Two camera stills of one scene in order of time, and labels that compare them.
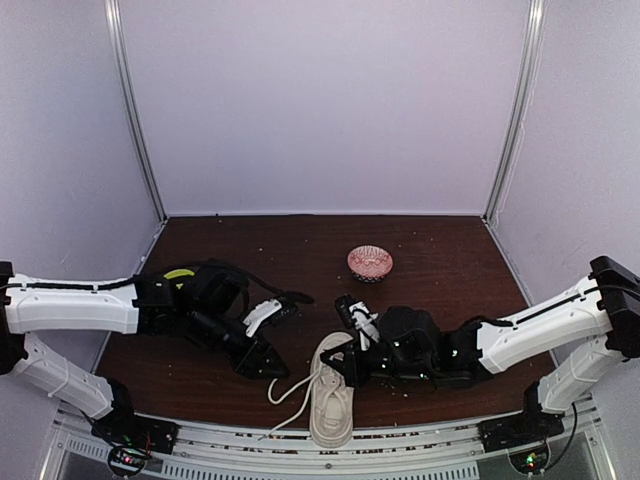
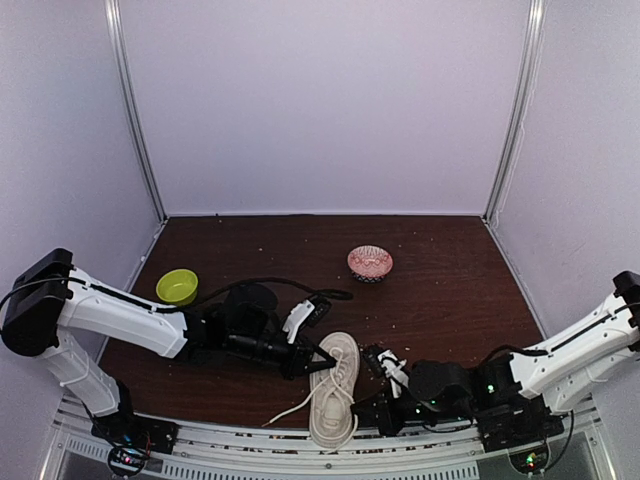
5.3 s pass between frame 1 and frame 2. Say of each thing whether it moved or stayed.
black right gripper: moved
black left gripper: moved
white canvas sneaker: stayed
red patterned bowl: stayed
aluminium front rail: stayed
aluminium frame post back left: stayed
